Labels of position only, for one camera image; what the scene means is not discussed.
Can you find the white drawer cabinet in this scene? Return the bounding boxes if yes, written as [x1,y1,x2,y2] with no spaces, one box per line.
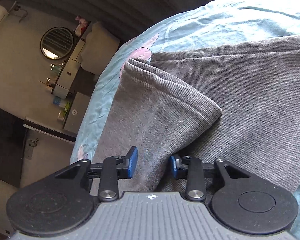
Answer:
[63,92,90,134]

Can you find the grey knit pants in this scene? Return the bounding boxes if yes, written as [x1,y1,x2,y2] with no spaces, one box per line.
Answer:
[93,36,300,192]

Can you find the black wall television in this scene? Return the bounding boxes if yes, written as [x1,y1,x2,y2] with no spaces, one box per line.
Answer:
[0,108,27,188]

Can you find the white vanity desk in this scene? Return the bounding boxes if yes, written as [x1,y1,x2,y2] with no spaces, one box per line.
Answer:
[51,22,91,99]

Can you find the light blue patterned bedsheet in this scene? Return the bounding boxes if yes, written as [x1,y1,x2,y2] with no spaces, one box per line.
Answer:
[70,0,300,240]

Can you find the round wall mirror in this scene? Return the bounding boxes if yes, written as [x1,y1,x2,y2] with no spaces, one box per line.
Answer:
[40,27,74,60]

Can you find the cream fluffy chair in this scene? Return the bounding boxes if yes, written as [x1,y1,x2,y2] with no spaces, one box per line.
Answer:
[81,22,120,75]

